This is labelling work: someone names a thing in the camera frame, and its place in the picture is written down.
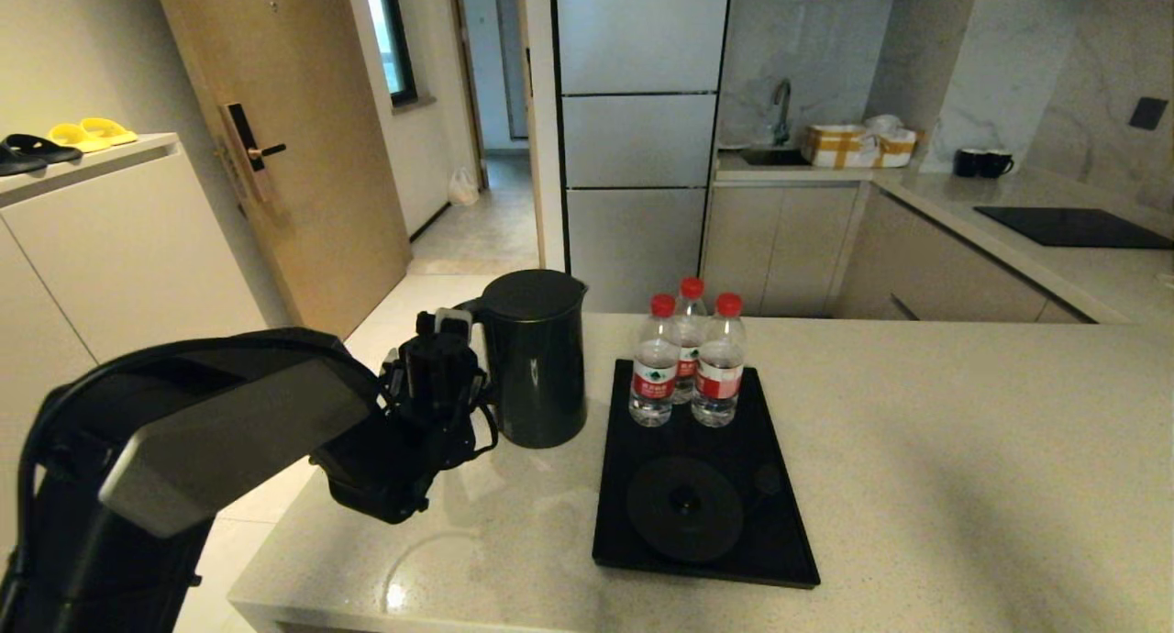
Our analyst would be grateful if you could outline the black electric kettle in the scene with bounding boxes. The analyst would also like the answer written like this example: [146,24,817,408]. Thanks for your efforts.
[454,269,590,450]

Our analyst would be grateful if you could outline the water bottle red label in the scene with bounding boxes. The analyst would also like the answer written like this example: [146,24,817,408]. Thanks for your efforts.
[672,277,709,405]
[691,293,746,428]
[629,294,680,428]

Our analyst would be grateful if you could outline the black round kettle base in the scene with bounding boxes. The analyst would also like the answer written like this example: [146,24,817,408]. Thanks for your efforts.
[626,456,746,562]

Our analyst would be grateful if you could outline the wooden door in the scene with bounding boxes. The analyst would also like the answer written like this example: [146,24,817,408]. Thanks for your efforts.
[151,0,414,340]

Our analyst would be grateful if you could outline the grey tall refrigerator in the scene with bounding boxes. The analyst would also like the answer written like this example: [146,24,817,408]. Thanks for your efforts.
[550,0,735,315]

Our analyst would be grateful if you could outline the black framed window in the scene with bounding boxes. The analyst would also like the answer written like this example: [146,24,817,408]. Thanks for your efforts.
[362,0,437,111]

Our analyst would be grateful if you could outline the beige kitchen base cabinets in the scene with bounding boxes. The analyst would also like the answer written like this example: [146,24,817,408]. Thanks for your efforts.
[702,182,1092,325]

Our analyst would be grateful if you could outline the beige shoe cabinet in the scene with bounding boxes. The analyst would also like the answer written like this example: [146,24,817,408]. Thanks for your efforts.
[0,133,290,432]

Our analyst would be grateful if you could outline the black rectangular serving tray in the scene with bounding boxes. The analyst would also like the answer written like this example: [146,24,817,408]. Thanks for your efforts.
[592,358,822,590]

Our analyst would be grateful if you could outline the dark kitchen sink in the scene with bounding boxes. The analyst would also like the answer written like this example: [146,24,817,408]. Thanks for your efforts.
[741,147,813,168]

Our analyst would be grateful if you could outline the metal kitchen faucet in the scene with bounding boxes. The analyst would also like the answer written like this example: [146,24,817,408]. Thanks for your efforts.
[770,80,795,148]

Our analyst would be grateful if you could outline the yellow slipper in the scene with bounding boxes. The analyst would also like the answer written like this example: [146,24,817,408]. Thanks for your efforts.
[48,124,113,153]
[81,117,138,146]

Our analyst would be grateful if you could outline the large taped cardboard box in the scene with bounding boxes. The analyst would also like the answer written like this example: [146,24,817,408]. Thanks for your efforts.
[803,124,877,171]

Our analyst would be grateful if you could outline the black slipper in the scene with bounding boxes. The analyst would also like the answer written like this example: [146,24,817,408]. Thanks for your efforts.
[5,134,83,164]
[0,145,51,177]

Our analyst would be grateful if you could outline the small taped cardboard box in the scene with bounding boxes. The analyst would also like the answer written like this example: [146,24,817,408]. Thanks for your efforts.
[871,130,918,169]

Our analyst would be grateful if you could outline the black induction cooktop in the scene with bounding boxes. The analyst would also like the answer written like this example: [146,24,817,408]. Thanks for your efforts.
[974,206,1174,250]

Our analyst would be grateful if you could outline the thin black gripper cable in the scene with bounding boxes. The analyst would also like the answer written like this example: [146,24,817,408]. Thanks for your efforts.
[463,399,502,458]

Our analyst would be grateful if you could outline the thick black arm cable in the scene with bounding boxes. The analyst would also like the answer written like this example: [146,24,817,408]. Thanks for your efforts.
[14,328,382,616]

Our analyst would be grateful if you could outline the black door lock handle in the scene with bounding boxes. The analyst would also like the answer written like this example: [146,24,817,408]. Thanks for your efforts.
[220,103,287,203]

